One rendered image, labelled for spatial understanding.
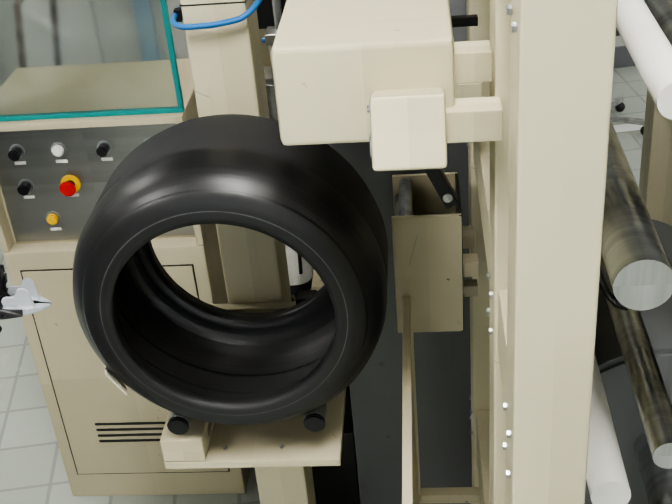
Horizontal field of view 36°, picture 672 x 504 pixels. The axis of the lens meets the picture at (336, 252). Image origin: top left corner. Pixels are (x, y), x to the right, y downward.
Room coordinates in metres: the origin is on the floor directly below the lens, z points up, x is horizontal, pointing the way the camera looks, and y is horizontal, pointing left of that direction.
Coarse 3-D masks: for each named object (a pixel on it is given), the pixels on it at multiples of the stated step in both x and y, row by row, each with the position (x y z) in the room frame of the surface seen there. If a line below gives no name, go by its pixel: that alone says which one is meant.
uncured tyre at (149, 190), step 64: (192, 128) 1.78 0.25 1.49; (256, 128) 1.76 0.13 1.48; (128, 192) 1.62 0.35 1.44; (192, 192) 1.58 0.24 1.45; (256, 192) 1.58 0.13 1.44; (320, 192) 1.61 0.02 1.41; (128, 256) 1.58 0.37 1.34; (320, 256) 1.55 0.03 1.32; (384, 256) 1.67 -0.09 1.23; (128, 320) 1.79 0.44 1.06; (192, 320) 1.86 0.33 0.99; (256, 320) 1.86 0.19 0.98; (320, 320) 1.83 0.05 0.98; (384, 320) 1.61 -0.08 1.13; (128, 384) 1.60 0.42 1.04; (192, 384) 1.71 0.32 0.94; (256, 384) 1.72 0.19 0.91; (320, 384) 1.55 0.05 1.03
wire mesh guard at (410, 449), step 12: (408, 300) 1.86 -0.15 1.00; (408, 312) 1.81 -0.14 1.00; (408, 324) 1.77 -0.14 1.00; (408, 336) 1.73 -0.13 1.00; (408, 348) 1.69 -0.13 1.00; (408, 360) 1.65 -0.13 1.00; (408, 372) 1.61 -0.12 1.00; (408, 384) 1.57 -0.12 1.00; (408, 396) 1.53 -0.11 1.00; (408, 408) 1.50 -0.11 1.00; (408, 420) 1.47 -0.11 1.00; (408, 432) 1.43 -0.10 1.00; (408, 444) 1.40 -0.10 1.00; (408, 456) 1.37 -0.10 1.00; (408, 468) 1.34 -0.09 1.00; (408, 480) 1.31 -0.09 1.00; (408, 492) 1.28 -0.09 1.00; (420, 492) 1.95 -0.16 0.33
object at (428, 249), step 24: (408, 192) 1.99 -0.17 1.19; (432, 192) 2.05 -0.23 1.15; (456, 192) 1.96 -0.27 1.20; (408, 216) 1.88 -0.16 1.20; (432, 216) 1.87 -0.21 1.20; (456, 216) 1.86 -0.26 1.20; (408, 240) 1.87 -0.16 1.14; (432, 240) 1.87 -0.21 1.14; (456, 240) 1.86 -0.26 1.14; (408, 264) 1.87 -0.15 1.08; (432, 264) 1.87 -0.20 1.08; (456, 264) 1.86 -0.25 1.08; (408, 288) 1.87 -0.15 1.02; (432, 288) 1.87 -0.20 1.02; (456, 288) 1.86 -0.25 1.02; (432, 312) 1.87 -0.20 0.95; (456, 312) 1.86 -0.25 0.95
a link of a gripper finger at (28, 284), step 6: (24, 282) 1.76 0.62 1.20; (30, 282) 1.75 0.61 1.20; (12, 288) 1.76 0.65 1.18; (18, 288) 1.76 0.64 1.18; (24, 288) 1.76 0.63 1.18; (30, 288) 1.75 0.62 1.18; (12, 294) 1.76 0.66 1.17; (30, 294) 1.75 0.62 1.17; (36, 294) 1.75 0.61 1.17; (36, 300) 1.74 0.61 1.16; (42, 300) 1.74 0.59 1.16; (48, 300) 1.74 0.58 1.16
